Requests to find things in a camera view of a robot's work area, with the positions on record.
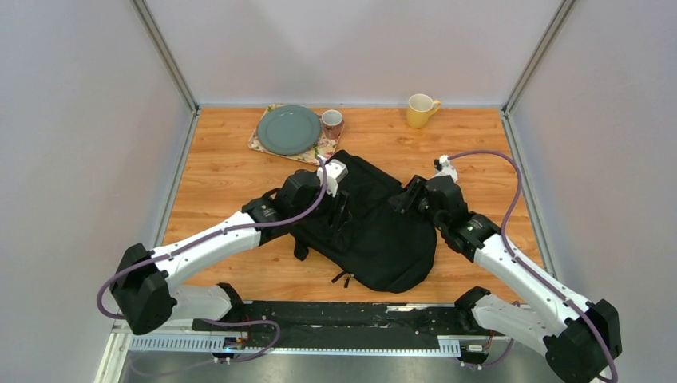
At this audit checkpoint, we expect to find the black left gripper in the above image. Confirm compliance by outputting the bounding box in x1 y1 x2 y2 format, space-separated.
292 181 353 233

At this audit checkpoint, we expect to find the black fabric student bag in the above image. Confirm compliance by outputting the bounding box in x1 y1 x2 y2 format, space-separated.
291 150 437 293

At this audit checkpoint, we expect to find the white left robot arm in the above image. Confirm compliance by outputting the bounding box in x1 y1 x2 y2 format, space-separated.
105 160 348 335

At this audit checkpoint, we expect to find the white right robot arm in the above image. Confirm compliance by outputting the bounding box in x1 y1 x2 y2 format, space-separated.
389 176 622 382

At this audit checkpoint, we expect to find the floral serving tray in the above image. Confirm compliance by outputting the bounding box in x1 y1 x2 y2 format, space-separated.
248 105 339 165

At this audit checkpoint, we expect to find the brown patterned mug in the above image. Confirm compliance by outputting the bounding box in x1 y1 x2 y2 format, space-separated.
320 109 344 140

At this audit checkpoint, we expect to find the yellow ceramic mug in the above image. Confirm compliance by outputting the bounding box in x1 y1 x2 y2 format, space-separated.
406 93 441 129

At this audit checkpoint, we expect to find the teal ceramic plate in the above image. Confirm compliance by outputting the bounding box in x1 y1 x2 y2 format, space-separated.
256 105 322 156

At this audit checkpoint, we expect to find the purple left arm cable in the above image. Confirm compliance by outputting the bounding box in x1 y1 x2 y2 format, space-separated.
96 156 329 365

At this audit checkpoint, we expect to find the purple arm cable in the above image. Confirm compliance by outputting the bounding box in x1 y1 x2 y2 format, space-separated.
96 156 329 365
446 150 620 383

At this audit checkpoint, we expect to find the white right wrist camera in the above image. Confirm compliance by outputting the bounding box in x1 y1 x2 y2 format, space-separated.
433 155 459 183

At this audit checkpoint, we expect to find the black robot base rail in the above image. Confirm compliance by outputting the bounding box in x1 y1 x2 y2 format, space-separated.
190 282 498 353

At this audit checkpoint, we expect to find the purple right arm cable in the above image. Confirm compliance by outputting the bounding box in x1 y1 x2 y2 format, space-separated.
446 150 620 383

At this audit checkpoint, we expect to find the aluminium frame post right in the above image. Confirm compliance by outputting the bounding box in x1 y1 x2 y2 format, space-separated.
502 0 577 116

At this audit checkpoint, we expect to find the aluminium frame post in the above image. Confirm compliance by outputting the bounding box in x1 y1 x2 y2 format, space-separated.
130 0 200 116
502 0 577 116

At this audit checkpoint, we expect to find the aluminium frame post left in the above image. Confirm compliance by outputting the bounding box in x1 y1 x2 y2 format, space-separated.
130 0 200 116

